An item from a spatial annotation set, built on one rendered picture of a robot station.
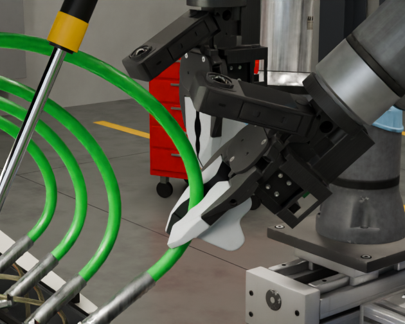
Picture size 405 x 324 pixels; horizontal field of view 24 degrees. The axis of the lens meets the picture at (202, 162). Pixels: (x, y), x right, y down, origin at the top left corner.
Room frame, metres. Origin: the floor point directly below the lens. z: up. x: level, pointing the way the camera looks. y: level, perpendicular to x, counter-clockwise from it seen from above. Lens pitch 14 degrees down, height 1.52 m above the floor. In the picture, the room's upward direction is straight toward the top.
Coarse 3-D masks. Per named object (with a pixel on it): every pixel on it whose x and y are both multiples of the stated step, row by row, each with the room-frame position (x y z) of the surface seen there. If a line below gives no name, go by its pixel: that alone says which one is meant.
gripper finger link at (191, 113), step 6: (186, 96) 1.13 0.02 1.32; (186, 102) 1.12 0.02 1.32; (186, 108) 1.12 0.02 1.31; (192, 108) 1.11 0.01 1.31; (186, 114) 1.12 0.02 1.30; (192, 114) 1.11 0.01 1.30; (198, 114) 1.11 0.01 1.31; (186, 120) 1.12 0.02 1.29; (192, 120) 1.11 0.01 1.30; (198, 120) 1.11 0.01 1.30; (186, 126) 1.12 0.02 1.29; (192, 126) 1.11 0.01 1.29; (198, 126) 1.11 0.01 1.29; (192, 132) 1.11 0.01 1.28; (198, 132) 1.11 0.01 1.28; (192, 138) 1.11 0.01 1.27; (198, 138) 1.11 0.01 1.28; (192, 144) 1.11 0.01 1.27; (198, 144) 1.11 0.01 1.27; (198, 150) 1.11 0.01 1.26
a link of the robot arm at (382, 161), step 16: (384, 112) 1.43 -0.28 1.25; (400, 112) 1.45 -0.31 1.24; (368, 128) 1.42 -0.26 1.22; (384, 128) 1.42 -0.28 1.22; (400, 128) 1.45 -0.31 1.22; (384, 144) 1.43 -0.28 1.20; (400, 144) 1.46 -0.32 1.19; (368, 160) 1.42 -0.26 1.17; (384, 160) 1.43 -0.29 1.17; (352, 176) 1.43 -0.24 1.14; (368, 176) 1.42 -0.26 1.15; (384, 176) 1.43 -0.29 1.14
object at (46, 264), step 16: (0, 96) 1.02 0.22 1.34; (16, 112) 1.02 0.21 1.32; (48, 128) 1.04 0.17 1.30; (64, 144) 1.05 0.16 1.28; (64, 160) 1.05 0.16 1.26; (80, 176) 1.06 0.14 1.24; (80, 192) 1.06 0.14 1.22; (80, 208) 1.06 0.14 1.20; (80, 224) 1.06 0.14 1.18; (64, 240) 1.05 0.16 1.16; (48, 256) 1.04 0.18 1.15; (32, 272) 1.03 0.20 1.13; (48, 272) 1.04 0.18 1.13; (16, 288) 1.02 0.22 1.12
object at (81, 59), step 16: (0, 32) 0.81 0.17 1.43; (16, 48) 0.81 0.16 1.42; (32, 48) 0.82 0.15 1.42; (48, 48) 0.82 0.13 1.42; (80, 64) 0.83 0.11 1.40; (96, 64) 0.83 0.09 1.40; (112, 80) 0.84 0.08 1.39; (128, 80) 0.84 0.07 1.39; (144, 96) 0.85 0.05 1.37; (160, 112) 0.85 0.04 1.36; (176, 128) 0.86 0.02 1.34; (176, 144) 0.86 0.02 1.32; (192, 160) 0.86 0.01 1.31; (192, 176) 0.87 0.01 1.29; (192, 192) 0.87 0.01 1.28; (176, 256) 0.86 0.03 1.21; (160, 272) 0.85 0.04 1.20
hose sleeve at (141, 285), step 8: (144, 272) 0.85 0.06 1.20; (136, 280) 0.85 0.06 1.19; (144, 280) 0.85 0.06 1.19; (152, 280) 0.85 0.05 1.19; (128, 288) 0.85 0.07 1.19; (136, 288) 0.84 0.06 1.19; (144, 288) 0.84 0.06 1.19; (112, 296) 0.85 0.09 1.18; (120, 296) 0.84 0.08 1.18; (128, 296) 0.84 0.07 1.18; (136, 296) 0.84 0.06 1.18; (104, 304) 0.84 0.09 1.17; (112, 304) 0.84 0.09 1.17; (120, 304) 0.84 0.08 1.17; (128, 304) 0.84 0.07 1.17; (96, 312) 0.84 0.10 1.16; (104, 312) 0.83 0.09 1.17; (112, 312) 0.83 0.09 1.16; (120, 312) 0.84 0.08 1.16; (88, 320) 0.83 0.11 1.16; (96, 320) 0.83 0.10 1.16; (104, 320) 0.83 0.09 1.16
